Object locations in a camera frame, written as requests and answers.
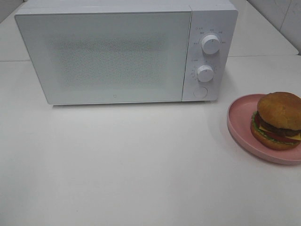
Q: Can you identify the round white door release button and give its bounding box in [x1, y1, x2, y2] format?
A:
[193, 87, 208, 99]

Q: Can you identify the white microwave door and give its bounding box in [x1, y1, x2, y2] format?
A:
[16, 12, 190, 105]

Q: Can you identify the pink round plate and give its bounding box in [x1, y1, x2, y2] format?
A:
[227, 94, 301, 165]

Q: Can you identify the toy burger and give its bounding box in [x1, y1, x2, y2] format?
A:
[250, 92, 301, 151]

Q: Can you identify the lower white microwave knob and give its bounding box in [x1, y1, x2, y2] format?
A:
[197, 65, 214, 82]

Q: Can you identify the white microwave knob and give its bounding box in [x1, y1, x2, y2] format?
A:
[201, 33, 221, 55]
[197, 65, 214, 82]

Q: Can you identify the white microwave oven body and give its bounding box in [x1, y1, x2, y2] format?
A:
[15, 0, 238, 102]

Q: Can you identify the upper white microwave knob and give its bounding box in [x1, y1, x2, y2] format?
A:
[201, 33, 221, 55]

